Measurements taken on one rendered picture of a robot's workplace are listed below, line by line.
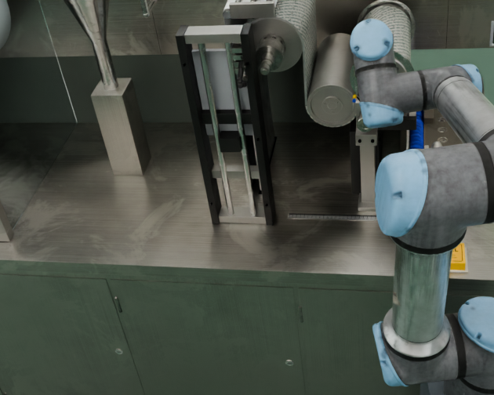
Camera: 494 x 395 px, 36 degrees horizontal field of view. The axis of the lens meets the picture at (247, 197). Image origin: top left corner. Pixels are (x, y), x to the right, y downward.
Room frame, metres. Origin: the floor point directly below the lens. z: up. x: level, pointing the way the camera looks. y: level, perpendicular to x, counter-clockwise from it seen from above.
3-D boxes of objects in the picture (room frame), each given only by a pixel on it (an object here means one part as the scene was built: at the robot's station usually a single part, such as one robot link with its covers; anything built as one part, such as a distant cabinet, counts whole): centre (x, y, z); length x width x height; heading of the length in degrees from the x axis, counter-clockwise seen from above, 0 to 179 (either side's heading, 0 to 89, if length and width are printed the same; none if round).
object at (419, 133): (1.60, -0.46, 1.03); 0.21 x 0.04 x 0.03; 164
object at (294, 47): (1.70, -0.15, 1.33); 0.25 x 0.14 x 0.14; 164
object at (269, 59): (1.49, -0.09, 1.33); 0.06 x 0.03 x 0.03; 164
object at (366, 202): (1.47, -0.31, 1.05); 0.06 x 0.05 x 0.31; 164
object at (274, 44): (1.55, -0.10, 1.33); 0.06 x 0.06 x 0.06; 74
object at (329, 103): (1.66, -0.27, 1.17); 0.26 x 0.12 x 0.12; 164
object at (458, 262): (1.24, -0.44, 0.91); 0.07 x 0.07 x 0.02; 74
